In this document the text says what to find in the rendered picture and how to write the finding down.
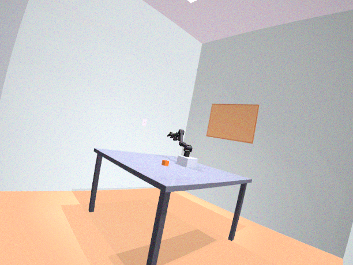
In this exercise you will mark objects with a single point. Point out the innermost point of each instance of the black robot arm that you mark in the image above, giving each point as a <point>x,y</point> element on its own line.
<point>183,144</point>

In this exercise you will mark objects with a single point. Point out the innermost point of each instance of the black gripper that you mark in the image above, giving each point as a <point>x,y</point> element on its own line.
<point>171,134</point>

